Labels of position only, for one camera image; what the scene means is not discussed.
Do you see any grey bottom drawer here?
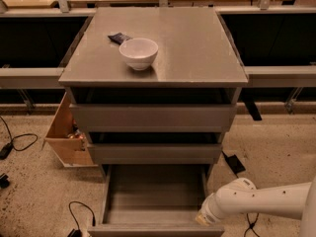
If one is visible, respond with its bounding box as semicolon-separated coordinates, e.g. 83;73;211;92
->
88;165;224;237

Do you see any grey drawer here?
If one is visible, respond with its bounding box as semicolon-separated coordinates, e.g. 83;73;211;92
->
88;165;224;237
67;87;236;132
88;132;222;164

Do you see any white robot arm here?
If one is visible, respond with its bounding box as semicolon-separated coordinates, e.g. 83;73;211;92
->
196;178;316;237

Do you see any grey drawer cabinet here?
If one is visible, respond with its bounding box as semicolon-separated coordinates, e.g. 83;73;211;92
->
59;7;248;175

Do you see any grey middle drawer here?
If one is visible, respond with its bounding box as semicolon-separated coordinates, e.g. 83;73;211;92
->
88;132;222;164

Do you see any grey top drawer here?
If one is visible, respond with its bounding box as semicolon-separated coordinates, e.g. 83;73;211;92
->
67;87;236;132

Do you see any black power adapter right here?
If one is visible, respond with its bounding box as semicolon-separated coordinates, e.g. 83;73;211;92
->
223;153;245;175

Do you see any wooden box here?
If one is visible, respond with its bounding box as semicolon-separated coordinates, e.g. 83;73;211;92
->
45;95;94;167

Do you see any white ceramic bowl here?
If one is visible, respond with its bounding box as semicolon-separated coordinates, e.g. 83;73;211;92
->
118;38;159;70

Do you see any dark blue snack packet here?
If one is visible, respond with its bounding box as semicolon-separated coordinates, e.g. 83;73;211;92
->
109;33;130;44

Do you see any black adapter far left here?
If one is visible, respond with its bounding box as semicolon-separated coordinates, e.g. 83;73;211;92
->
0;174;10;189

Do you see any black cable right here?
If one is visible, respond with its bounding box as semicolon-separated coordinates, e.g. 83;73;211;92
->
232;171;261;237

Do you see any black cable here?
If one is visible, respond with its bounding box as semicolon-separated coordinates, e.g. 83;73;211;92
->
232;171;261;237
0;116;40;160
66;200;97;237

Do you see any black cable bottom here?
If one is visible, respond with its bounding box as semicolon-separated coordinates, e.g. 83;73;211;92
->
66;200;97;237

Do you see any black cable left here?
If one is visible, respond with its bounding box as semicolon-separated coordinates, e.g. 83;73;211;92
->
0;116;40;160

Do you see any grey metal rail frame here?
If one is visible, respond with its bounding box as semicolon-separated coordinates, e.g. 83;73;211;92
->
0;2;316;113

